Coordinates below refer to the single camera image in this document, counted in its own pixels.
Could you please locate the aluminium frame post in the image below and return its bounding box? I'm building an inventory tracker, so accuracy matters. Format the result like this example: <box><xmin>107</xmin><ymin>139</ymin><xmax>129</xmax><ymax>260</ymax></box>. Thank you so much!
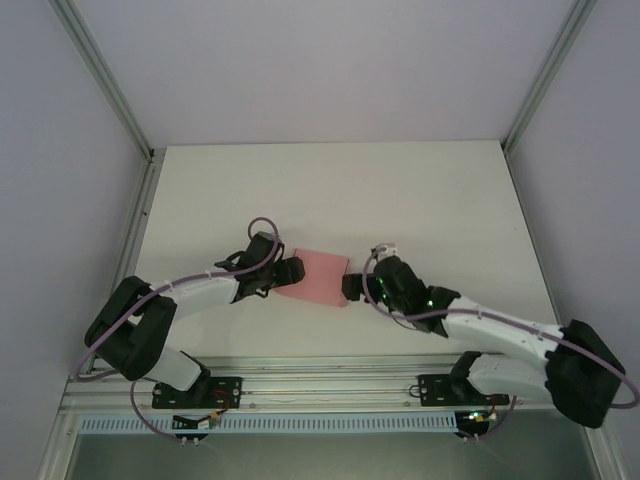
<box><xmin>48</xmin><ymin>0</ymin><xmax>166</xmax><ymax>164</ymax></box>
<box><xmin>502</xmin><ymin>0</ymin><xmax>601</xmax><ymax>154</ymax></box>

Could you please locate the small circuit board with wires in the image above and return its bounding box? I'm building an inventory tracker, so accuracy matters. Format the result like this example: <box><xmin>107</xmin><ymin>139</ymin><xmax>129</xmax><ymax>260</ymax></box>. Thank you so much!
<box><xmin>172</xmin><ymin>413</ymin><xmax>221</xmax><ymax>431</ymax></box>
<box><xmin>458</xmin><ymin>408</ymin><xmax>500</xmax><ymax>426</ymax></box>

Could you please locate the grey metal sheet panel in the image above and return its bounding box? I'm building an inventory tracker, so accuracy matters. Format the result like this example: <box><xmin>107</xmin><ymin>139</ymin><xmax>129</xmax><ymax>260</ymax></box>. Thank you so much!
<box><xmin>64</xmin><ymin>433</ymin><xmax>601</xmax><ymax>480</ymax></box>

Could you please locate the pink cloth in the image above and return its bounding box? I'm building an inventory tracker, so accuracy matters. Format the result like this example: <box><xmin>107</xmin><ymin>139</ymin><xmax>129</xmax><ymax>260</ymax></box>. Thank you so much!
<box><xmin>273</xmin><ymin>247</ymin><xmax>351</xmax><ymax>308</ymax></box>

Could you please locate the pale blue slotted cable duct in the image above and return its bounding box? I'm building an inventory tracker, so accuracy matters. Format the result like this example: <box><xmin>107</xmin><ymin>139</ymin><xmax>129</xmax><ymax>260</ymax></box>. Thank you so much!
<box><xmin>79</xmin><ymin>413</ymin><xmax>459</xmax><ymax>434</ymax></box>

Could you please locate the aluminium mounting rail bed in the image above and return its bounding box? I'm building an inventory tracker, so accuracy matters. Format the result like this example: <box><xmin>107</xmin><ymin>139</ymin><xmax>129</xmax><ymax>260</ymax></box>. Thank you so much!
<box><xmin>59</xmin><ymin>352</ymin><xmax>609</xmax><ymax>416</ymax></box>

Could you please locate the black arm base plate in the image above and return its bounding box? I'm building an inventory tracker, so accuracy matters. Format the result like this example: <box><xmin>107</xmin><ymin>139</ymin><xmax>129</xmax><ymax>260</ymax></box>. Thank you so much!
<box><xmin>417</xmin><ymin>372</ymin><xmax>511</xmax><ymax>407</ymax></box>
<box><xmin>151</xmin><ymin>375</ymin><xmax>245</xmax><ymax>410</ymax></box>

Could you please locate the aluminium table side rail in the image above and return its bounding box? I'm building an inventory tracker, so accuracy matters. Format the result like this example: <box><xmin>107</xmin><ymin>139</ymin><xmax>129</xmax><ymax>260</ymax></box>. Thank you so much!
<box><xmin>87</xmin><ymin>149</ymin><xmax>166</xmax><ymax>374</ymax></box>

